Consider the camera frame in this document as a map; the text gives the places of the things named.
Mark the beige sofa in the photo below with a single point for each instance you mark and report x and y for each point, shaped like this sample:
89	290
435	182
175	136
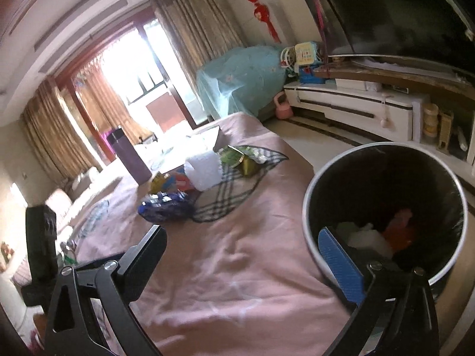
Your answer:
70	196

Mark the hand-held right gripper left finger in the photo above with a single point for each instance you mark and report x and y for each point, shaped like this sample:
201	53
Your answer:
144	263

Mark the yellow white jar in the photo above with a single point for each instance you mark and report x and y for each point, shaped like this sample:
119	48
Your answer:
430	120

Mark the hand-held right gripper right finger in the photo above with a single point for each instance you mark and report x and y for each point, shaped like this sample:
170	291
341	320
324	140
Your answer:
339	263

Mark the red snack packet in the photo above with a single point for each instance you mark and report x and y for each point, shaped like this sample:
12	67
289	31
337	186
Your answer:
183	184

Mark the white foam block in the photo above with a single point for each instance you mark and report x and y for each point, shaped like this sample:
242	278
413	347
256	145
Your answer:
204	170

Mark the red chips bag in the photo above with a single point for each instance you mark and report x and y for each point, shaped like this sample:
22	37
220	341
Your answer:
400	233

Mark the blue snack bag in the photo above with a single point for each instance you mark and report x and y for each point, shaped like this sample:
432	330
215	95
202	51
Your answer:
167	207

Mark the white orange ball toy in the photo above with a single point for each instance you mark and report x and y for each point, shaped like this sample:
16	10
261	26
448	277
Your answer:
287	61

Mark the black flat television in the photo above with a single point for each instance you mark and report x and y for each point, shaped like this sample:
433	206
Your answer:
393	15

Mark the pink kettlebell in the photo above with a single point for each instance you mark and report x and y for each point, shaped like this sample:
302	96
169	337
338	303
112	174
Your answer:
284	109

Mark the pink plaid patched blanket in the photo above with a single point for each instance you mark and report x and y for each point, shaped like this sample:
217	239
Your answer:
230	267

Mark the teal covered furniture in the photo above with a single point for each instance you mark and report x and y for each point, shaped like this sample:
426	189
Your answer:
245	78

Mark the beige patterned curtain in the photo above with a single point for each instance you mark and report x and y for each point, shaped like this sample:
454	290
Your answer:
200	29
104	100
55	133

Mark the yellow green toy box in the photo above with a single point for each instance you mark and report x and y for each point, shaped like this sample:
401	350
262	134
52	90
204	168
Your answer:
306	53

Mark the blue toy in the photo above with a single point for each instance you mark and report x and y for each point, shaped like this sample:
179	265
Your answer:
310	77

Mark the white black trash bin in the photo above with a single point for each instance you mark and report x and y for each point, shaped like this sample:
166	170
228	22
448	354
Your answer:
438	193

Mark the green gold snack packet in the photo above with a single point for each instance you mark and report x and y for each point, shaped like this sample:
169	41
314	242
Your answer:
248	163

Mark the red heart wall hanging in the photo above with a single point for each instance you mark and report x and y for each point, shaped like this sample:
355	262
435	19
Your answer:
259	9

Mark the white television stand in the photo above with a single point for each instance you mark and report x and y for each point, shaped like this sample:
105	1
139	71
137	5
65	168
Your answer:
356	100

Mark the wooden shelf toy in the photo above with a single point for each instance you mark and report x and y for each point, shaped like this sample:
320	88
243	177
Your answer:
446	129

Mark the yellow snack packet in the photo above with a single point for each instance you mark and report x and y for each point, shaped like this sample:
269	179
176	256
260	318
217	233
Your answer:
159	183

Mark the purple thermos bottle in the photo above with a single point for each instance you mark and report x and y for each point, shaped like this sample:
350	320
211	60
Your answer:
130	159

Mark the tissue paper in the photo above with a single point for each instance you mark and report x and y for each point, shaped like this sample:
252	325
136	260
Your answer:
365	239

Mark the brown balcony board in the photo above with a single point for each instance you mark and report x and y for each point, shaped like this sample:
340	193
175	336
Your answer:
165	111

